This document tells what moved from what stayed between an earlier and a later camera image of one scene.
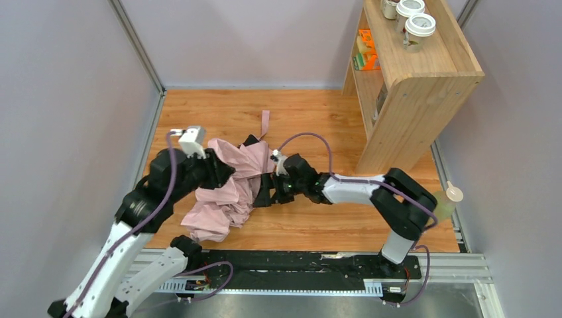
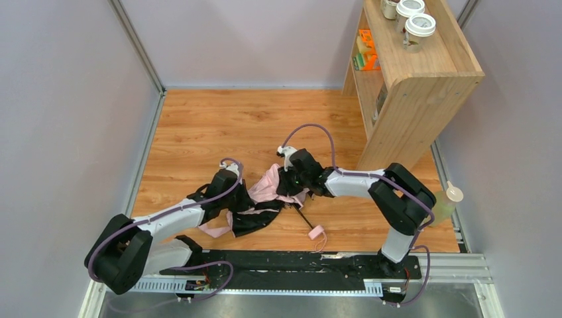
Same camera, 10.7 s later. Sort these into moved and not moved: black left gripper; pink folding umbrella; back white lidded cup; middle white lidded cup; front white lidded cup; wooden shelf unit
Moved: pink folding umbrella; black left gripper
Not moved: back white lidded cup; middle white lidded cup; wooden shelf unit; front white lidded cup
